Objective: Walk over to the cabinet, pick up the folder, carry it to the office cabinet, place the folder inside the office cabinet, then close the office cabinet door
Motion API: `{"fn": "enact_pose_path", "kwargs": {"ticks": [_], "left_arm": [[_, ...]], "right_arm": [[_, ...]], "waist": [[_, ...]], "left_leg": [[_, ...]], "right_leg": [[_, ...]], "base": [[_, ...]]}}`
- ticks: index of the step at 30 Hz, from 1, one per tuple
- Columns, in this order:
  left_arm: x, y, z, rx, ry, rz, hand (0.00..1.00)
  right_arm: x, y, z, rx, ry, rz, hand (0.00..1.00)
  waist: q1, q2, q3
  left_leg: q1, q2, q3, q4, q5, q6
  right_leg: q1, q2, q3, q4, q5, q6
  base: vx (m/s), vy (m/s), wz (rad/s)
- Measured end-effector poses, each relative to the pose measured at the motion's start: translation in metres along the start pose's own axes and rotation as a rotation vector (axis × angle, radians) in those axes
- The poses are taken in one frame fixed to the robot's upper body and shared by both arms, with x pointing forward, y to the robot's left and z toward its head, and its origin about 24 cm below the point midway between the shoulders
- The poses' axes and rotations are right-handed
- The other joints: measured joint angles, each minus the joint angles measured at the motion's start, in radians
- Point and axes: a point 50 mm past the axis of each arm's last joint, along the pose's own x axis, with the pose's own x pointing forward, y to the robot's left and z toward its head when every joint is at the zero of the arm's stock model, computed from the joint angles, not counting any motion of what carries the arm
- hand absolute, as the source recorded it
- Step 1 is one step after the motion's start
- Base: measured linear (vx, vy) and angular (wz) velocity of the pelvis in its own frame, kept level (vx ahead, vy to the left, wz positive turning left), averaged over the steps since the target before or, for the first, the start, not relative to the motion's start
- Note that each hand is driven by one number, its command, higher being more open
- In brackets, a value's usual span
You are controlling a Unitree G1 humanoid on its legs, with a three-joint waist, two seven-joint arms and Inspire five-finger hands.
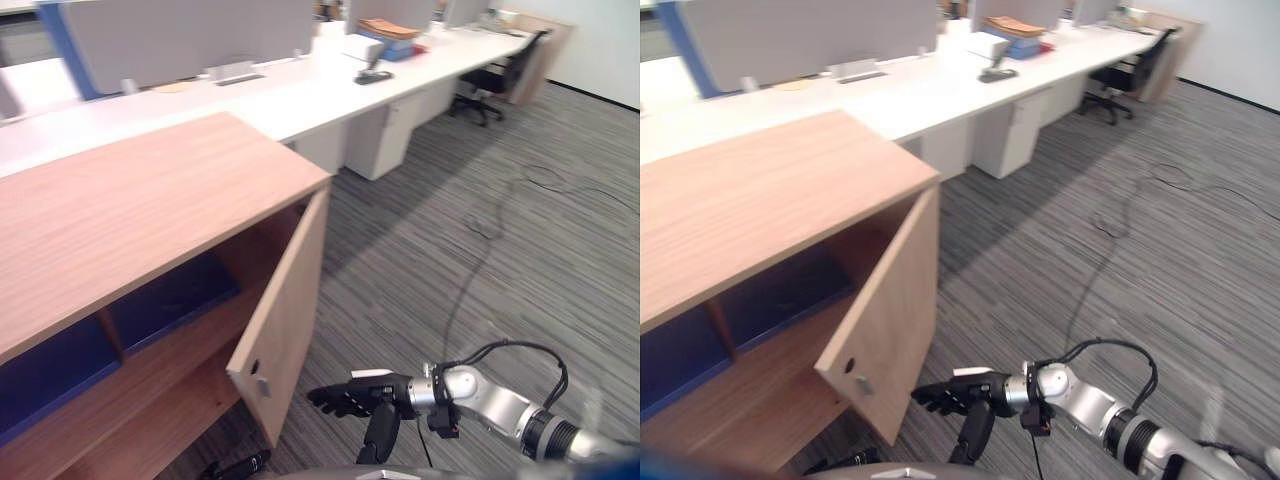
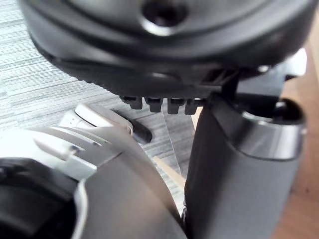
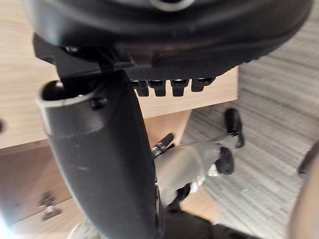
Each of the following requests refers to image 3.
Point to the dark left robot foot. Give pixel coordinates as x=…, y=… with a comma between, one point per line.
x=166, y=140

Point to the dark robot foot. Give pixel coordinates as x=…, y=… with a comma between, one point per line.
x=233, y=124
x=166, y=140

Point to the metal cabinet door hinge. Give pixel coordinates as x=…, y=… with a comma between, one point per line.
x=51, y=206

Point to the dark right robot foot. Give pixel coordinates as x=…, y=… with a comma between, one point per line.
x=233, y=124

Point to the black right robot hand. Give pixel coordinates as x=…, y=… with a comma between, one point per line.
x=104, y=154

